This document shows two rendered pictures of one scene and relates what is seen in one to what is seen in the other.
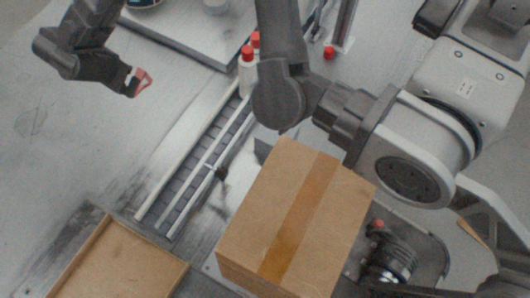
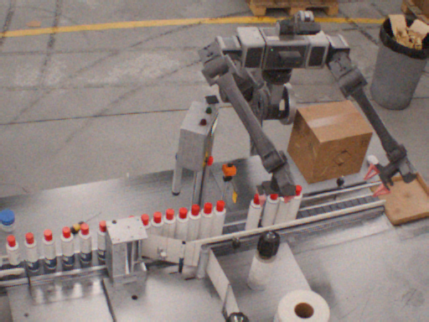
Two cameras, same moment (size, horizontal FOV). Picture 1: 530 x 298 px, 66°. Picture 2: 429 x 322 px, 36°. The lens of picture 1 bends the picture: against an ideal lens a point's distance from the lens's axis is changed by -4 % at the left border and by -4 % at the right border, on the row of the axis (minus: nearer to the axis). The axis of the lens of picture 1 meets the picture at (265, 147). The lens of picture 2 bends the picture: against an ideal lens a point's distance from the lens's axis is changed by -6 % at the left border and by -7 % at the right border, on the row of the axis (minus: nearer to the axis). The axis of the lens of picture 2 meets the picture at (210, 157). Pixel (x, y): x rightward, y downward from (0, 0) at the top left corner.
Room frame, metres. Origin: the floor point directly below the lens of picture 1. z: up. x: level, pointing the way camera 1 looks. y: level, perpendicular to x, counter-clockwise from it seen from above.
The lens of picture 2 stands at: (2.60, 1.09, 3.13)
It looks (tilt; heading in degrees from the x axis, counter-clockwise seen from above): 43 degrees down; 219
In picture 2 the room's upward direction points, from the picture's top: 9 degrees clockwise
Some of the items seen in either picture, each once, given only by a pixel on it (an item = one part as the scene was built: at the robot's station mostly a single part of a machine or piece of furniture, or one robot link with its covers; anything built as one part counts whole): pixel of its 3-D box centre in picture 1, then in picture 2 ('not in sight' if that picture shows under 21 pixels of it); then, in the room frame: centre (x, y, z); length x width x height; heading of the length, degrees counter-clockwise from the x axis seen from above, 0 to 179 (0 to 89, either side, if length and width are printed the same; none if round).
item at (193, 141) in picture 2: not in sight; (197, 136); (1.10, -0.20, 1.38); 0.17 x 0.10 x 0.19; 29
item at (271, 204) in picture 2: not in sight; (271, 208); (0.83, 0.02, 0.98); 0.05 x 0.05 x 0.20
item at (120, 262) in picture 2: not in sight; (125, 250); (1.46, -0.18, 1.01); 0.14 x 0.13 x 0.26; 154
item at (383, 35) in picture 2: not in sight; (403, 54); (-1.61, -0.62, 0.43); 0.44 x 0.43 x 0.39; 58
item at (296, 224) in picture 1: (294, 232); (329, 141); (0.29, -0.08, 0.99); 0.30 x 0.24 x 0.27; 156
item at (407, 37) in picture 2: not in sight; (408, 42); (-1.69, -0.64, 0.50); 0.42 x 0.41 x 0.28; 148
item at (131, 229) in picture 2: not in sight; (126, 230); (1.46, -0.17, 1.14); 0.14 x 0.11 x 0.01; 154
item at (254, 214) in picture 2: not in sight; (254, 212); (0.90, -0.01, 0.98); 0.05 x 0.05 x 0.20
